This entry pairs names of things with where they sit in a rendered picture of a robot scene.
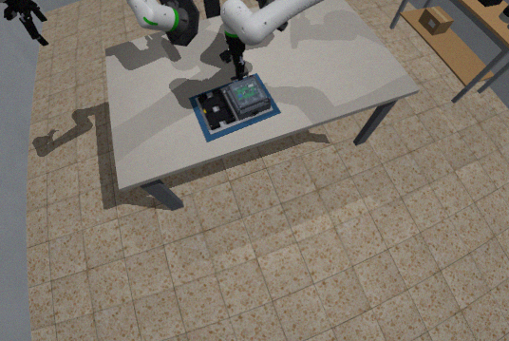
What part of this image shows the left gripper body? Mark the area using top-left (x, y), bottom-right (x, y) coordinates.
top-left (229, 45), bottom-right (245, 61)

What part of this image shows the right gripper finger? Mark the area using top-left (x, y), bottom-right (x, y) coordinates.
top-left (19, 9), bottom-right (48, 46)
top-left (27, 0), bottom-right (47, 22)

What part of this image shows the blue flat mat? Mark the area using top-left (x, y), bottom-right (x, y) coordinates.
top-left (189, 73), bottom-right (281, 142)

